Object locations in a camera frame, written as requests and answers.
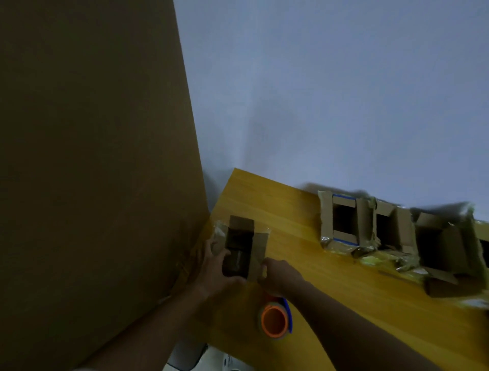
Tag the person's left hand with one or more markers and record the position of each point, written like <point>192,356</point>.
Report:
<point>212,279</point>

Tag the person's right hand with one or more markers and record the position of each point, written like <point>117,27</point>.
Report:
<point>282,279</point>

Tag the taped box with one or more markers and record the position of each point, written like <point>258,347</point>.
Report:
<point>258,248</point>

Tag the orange dispenser with yellow tape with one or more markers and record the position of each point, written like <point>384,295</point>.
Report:
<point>274,319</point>

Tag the row of cardboard boxes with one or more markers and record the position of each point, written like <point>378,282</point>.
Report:
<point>401,229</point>

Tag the person's right forearm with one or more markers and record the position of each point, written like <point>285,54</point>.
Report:
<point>355,332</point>

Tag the person's left forearm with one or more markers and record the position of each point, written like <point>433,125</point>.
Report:
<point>145,336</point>

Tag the person's left white slipper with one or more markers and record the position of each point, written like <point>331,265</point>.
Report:
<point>233,362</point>

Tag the large brown cardboard sheet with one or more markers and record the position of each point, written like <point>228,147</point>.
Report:
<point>95,172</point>

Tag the yellow wooden table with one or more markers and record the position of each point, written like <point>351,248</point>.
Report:
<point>363,305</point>

